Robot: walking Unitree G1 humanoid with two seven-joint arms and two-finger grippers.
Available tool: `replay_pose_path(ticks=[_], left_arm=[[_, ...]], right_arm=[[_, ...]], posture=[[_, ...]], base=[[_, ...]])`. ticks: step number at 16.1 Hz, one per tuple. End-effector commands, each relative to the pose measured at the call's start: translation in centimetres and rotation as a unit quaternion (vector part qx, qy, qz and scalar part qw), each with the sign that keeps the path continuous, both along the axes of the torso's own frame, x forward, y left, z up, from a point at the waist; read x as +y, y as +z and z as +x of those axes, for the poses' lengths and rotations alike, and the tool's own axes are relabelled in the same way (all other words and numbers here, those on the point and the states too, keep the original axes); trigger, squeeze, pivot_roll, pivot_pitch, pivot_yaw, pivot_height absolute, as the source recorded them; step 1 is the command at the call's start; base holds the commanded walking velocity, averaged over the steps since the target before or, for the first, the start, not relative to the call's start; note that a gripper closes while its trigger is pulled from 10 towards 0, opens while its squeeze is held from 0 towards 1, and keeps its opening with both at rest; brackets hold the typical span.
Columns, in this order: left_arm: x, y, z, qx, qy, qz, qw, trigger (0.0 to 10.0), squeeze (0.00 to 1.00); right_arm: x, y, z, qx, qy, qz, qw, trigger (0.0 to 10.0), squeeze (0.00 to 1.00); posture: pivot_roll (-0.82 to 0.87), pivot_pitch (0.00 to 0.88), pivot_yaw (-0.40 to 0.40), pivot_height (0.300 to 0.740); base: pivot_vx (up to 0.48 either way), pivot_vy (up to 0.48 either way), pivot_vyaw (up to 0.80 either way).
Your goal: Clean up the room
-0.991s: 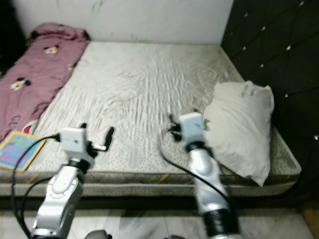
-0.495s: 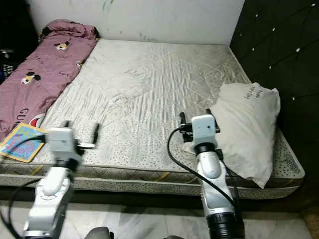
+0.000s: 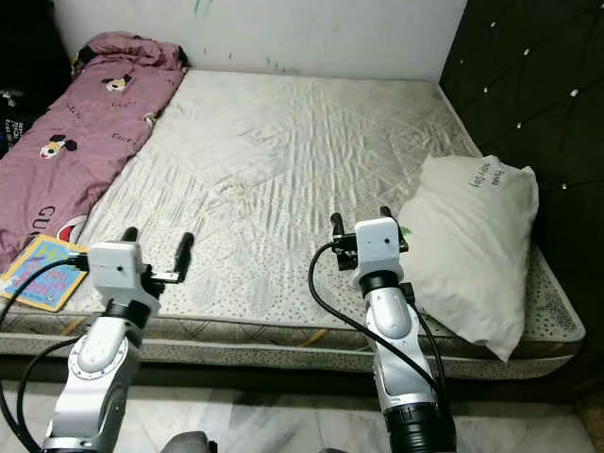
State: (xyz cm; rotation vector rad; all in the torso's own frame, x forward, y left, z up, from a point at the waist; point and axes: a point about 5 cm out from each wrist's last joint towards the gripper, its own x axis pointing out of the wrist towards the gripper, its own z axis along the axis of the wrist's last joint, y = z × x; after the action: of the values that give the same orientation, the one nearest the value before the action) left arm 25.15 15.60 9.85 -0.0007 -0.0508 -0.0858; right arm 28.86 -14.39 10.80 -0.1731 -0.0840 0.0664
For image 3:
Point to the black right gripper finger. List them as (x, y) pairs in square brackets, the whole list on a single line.
[(336, 227), (384, 212)]

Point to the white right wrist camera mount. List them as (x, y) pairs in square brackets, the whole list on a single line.
[(377, 243)]

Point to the white quilted mattress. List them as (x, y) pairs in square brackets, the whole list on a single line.
[(293, 160)]

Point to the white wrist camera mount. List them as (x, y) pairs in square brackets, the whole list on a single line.
[(377, 243), (121, 267)]

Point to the pink cartoon print quilt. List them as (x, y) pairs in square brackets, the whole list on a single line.
[(75, 151)]

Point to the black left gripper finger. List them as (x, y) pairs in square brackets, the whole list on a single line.
[(129, 235), (185, 251)]

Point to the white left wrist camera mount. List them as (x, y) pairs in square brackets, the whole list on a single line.
[(121, 267)]

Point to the white pillow with tree print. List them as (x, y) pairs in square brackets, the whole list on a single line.
[(481, 245)]

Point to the blue yellow children's book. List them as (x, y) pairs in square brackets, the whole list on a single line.
[(47, 278)]

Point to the grey right robot leg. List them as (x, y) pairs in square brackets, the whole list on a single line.
[(326, 449)]

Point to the black tufted headboard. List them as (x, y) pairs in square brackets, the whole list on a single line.
[(538, 66)]

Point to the black bag with white print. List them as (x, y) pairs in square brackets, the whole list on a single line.
[(11, 123)]

